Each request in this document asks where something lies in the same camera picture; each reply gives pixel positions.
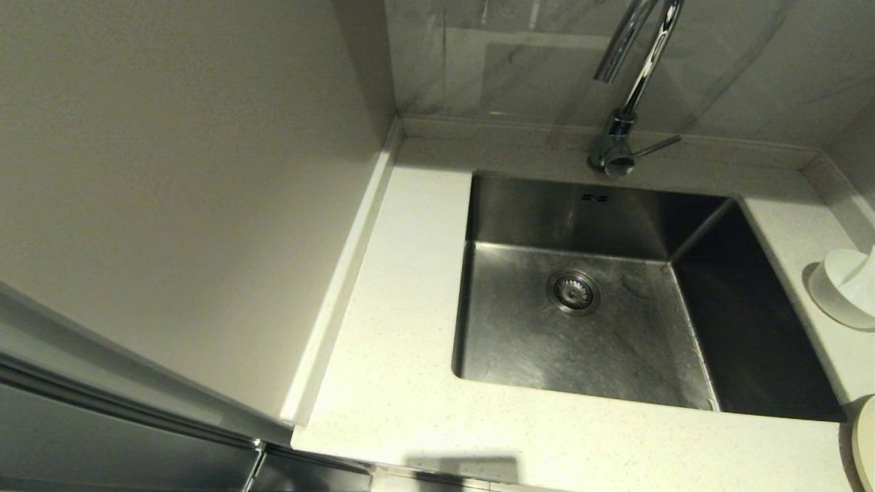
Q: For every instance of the chrome gooseneck faucet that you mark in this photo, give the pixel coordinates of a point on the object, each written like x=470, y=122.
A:
x=615, y=154

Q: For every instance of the round metal drain strainer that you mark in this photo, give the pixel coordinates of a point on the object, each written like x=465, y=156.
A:
x=574, y=292

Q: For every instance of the stainless steel sink basin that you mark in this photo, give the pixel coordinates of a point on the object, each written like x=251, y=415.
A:
x=519, y=328

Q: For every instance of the stainless steel appliance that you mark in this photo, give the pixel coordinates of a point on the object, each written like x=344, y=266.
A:
x=102, y=437

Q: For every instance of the white ceramic bowl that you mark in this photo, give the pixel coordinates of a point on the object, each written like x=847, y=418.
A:
x=844, y=287

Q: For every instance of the white round plate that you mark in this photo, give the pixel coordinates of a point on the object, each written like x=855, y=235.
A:
x=867, y=444

